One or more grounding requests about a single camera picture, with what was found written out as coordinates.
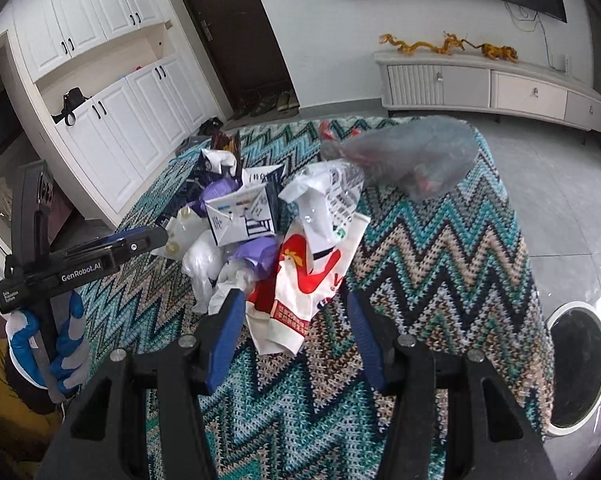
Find white shoe cabinet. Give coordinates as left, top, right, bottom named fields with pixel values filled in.
left=0, top=0, right=221, bottom=226

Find white round trash bin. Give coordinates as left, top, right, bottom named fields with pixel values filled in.
left=547, top=301, right=601, bottom=437

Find dark brown entrance door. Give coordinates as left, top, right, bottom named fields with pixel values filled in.
left=183, top=0, right=292, bottom=112

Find golden dragon figurine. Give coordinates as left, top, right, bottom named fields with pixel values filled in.
left=379, top=34, right=465, bottom=55

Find brown yellow snack bag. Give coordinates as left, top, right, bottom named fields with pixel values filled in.
left=210, top=130, right=243, bottom=170

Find zigzag knitted table cover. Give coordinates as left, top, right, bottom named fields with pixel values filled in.
left=79, top=120, right=554, bottom=479

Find shoes on doormat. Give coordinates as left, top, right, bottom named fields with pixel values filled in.
left=231, top=89, right=300, bottom=119

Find black shoes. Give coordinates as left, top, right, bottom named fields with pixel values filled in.
left=197, top=117, right=223, bottom=136

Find grey translucent plastic bag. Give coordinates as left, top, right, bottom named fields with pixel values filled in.
left=319, top=116, right=478, bottom=202

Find white printed plastic bag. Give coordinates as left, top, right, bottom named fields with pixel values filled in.
left=279, top=159, right=365, bottom=255

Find television power cables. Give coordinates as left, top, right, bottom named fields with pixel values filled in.
left=502, top=0, right=569, bottom=74

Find white TV cabinet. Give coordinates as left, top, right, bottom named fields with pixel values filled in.
left=374, top=51, right=601, bottom=133

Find purple plastic wrapper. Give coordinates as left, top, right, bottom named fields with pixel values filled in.
left=192, top=176, right=280, bottom=278

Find golden tiger figurine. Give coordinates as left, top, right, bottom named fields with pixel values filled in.
left=462, top=39, right=518, bottom=63

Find red white paper bag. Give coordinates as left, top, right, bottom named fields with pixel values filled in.
left=245, top=212, right=370, bottom=356

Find dark blue milk carton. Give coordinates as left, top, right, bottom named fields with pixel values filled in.
left=189, top=148, right=285, bottom=246

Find black handbag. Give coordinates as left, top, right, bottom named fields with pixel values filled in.
left=52, top=87, right=89, bottom=127

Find left blue white gloved hand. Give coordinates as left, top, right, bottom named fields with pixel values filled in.
left=5, top=292, right=90, bottom=414

